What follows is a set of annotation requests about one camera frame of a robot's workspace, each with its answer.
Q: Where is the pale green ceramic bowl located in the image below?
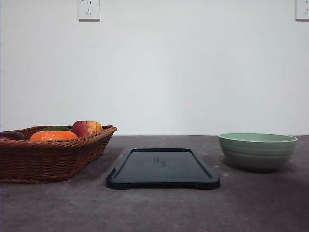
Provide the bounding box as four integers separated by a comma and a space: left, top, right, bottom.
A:
218, 132, 298, 170

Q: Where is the brown wicker basket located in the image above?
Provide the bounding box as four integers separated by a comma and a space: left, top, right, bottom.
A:
0, 125, 117, 184

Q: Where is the dark blue rectangular tray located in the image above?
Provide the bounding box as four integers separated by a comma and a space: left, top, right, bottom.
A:
106, 148, 220, 190

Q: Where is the red yellow apple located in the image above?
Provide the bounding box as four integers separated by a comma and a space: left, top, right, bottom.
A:
72, 120, 104, 137

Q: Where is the orange tangerine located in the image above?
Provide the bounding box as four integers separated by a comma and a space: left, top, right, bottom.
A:
30, 130, 78, 141

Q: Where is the green fruit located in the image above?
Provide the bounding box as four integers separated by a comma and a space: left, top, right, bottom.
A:
42, 126, 71, 131

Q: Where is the dark purple fruit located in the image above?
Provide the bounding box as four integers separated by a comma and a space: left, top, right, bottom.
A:
0, 131, 27, 141

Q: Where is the white wall socket left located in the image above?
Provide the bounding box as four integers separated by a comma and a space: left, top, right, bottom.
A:
77, 0, 101, 21

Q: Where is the white wall socket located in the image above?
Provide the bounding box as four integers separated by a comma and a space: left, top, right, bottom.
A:
294, 0, 309, 22
77, 0, 101, 21

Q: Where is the white wall socket right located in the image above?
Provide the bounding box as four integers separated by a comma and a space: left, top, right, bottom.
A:
294, 0, 309, 22

